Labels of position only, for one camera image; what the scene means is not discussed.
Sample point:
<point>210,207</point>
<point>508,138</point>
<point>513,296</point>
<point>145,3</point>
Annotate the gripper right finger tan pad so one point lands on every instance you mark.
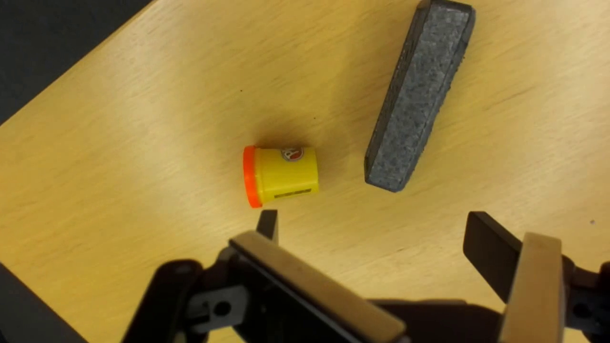
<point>534,293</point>

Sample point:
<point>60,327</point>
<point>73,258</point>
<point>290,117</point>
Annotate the gripper left finger tan pad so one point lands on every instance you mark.
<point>317,287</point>

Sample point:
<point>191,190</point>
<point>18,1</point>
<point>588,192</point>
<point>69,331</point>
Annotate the yellow container orange lid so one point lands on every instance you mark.
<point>286,174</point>

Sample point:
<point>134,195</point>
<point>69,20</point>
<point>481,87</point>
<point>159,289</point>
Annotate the dark grey eraser block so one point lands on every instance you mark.
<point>420,96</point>

